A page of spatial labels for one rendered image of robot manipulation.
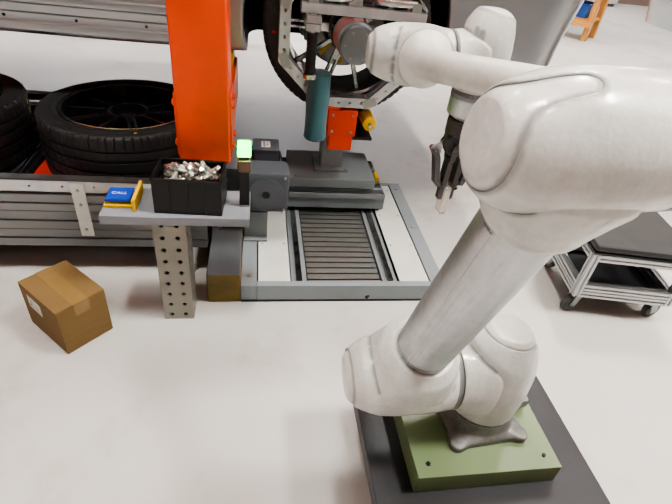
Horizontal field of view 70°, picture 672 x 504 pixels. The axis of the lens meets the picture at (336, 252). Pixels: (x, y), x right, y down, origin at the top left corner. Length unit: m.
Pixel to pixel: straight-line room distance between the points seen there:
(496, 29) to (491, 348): 0.59
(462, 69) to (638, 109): 0.41
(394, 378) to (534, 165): 0.53
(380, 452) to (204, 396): 0.65
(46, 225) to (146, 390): 0.74
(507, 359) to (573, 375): 0.98
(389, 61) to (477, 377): 0.61
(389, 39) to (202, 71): 0.72
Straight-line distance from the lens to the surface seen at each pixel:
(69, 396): 1.66
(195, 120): 1.58
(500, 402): 1.03
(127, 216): 1.52
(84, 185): 1.86
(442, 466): 1.08
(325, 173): 2.25
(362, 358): 0.90
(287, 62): 1.94
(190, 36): 1.50
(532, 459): 1.17
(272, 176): 1.83
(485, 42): 1.02
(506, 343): 0.96
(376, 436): 1.15
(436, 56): 0.87
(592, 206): 0.48
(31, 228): 2.02
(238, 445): 1.47
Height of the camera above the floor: 1.25
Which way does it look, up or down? 36 degrees down
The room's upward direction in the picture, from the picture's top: 8 degrees clockwise
